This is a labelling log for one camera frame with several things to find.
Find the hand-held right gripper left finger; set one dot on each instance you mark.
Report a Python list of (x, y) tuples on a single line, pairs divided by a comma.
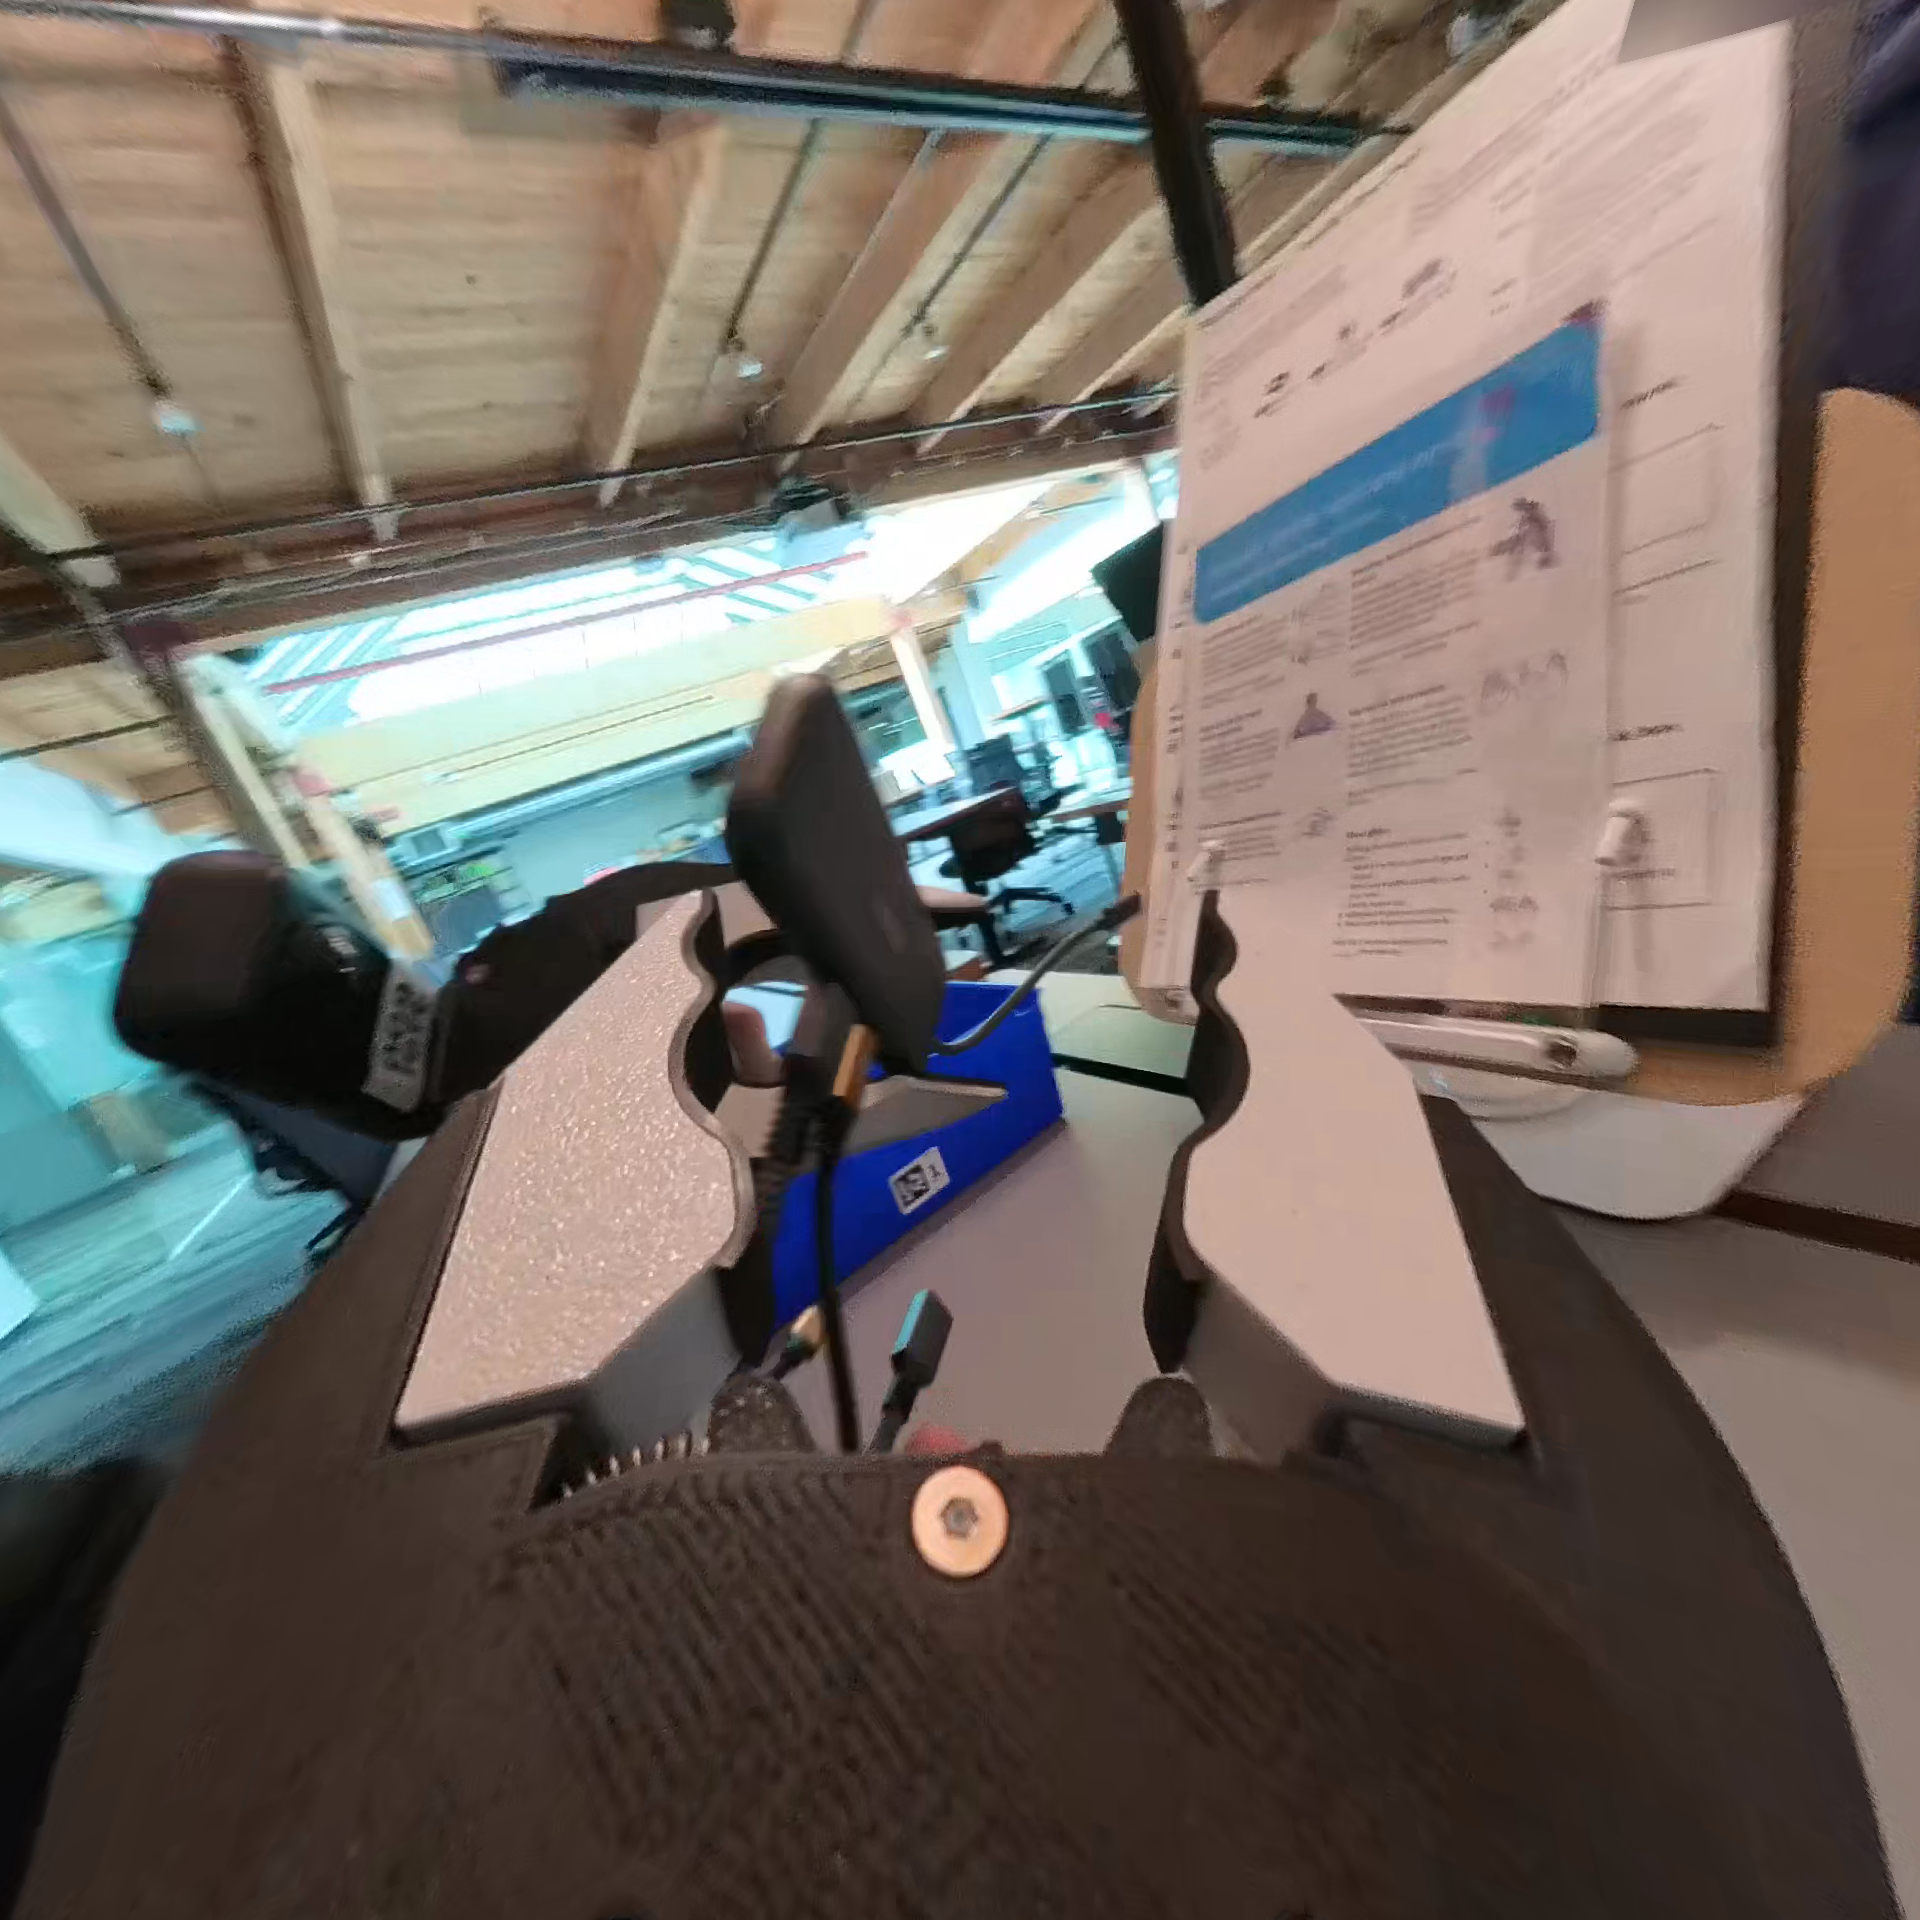
[(585, 1200)]

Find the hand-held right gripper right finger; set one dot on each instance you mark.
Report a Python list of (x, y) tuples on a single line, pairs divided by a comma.
[(1349, 1229)]

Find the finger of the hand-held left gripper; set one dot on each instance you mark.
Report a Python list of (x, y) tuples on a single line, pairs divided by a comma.
[(923, 1113)]

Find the large blue plastic bin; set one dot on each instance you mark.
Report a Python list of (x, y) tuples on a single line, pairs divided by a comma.
[(1004, 1078)]

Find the person's left hand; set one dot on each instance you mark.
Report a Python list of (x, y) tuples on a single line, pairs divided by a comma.
[(756, 1050)]

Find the black office chair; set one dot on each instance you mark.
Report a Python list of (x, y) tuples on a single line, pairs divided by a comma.
[(998, 840)]

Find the printed instruction sheet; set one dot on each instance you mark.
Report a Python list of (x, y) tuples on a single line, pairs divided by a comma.
[(1424, 749)]

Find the wooden document stand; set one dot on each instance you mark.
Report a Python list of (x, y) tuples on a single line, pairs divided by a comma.
[(1861, 749)]

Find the black pole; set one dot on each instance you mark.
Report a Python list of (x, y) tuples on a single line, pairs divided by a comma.
[(1185, 149)]

